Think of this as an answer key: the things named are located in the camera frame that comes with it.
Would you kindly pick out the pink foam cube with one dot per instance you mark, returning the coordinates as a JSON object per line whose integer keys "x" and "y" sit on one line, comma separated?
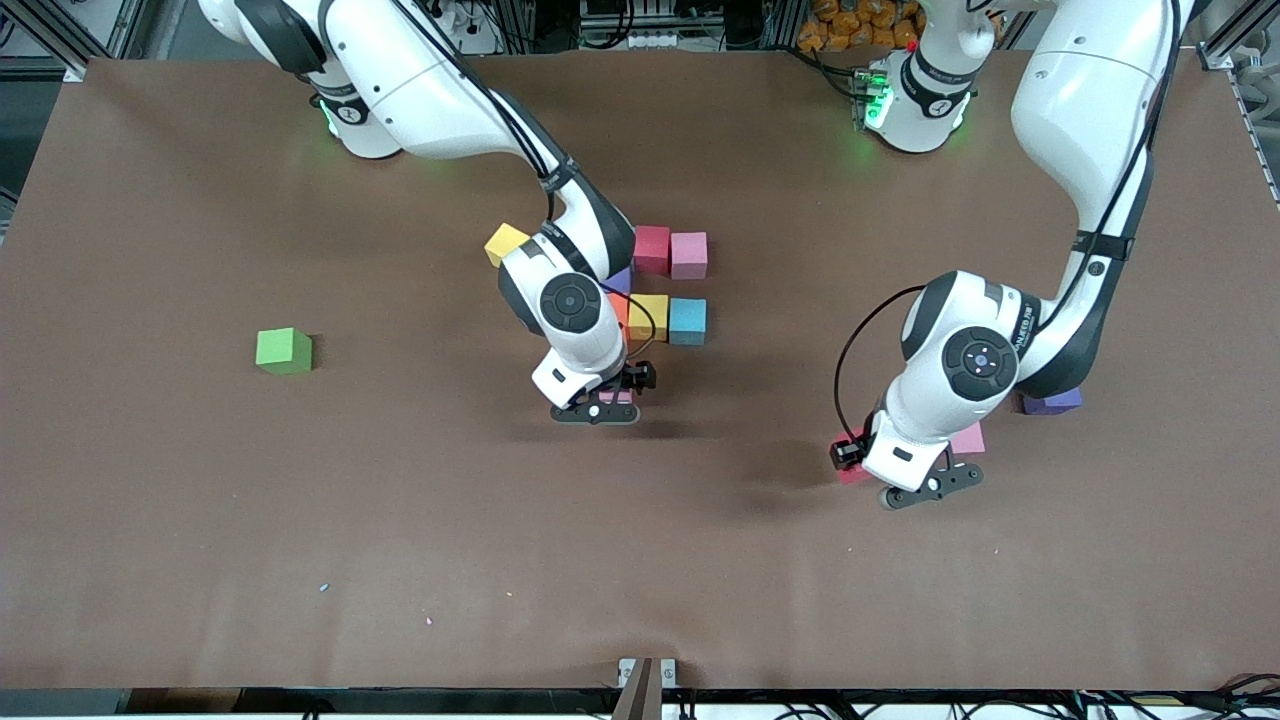
{"x": 689, "y": 255}
{"x": 615, "y": 397}
{"x": 968, "y": 438}

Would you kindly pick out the white power strip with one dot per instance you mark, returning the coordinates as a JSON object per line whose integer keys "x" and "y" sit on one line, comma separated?
{"x": 660, "y": 40}

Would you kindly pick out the aluminium frame post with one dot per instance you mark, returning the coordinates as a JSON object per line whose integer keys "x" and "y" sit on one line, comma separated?
{"x": 60, "y": 35}
{"x": 1235, "y": 40}

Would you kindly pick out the orange foam cube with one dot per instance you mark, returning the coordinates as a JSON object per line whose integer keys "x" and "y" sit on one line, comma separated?
{"x": 620, "y": 310}

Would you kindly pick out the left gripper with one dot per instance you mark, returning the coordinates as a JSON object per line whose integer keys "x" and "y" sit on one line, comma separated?
{"x": 849, "y": 454}

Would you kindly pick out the light blue foam cube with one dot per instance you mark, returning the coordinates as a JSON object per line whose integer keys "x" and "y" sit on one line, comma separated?
{"x": 688, "y": 320}

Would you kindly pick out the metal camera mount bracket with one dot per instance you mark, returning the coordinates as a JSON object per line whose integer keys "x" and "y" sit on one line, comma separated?
{"x": 645, "y": 680}

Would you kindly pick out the green foam cube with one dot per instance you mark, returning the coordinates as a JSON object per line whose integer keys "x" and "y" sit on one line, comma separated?
{"x": 284, "y": 351}

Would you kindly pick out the red foam cube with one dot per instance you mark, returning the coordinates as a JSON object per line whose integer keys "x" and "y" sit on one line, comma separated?
{"x": 653, "y": 248}
{"x": 852, "y": 475}

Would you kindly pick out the purple foam cube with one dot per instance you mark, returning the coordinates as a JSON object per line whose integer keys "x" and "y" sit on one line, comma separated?
{"x": 622, "y": 281}
{"x": 1050, "y": 402}

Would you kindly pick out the orange bundle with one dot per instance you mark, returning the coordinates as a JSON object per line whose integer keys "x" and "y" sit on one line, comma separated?
{"x": 850, "y": 25}

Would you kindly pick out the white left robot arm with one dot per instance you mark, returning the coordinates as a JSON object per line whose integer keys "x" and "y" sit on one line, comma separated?
{"x": 1090, "y": 100}

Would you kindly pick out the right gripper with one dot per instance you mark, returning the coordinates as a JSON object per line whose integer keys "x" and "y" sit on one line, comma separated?
{"x": 640, "y": 377}

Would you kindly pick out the yellow foam cube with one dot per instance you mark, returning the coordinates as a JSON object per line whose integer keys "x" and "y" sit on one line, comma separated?
{"x": 652, "y": 312}
{"x": 505, "y": 243}

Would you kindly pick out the aluminium table edge rail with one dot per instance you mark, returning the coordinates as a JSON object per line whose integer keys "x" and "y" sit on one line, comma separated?
{"x": 1255, "y": 130}

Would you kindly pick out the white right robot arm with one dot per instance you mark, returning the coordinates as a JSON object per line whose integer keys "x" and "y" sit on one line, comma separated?
{"x": 420, "y": 80}

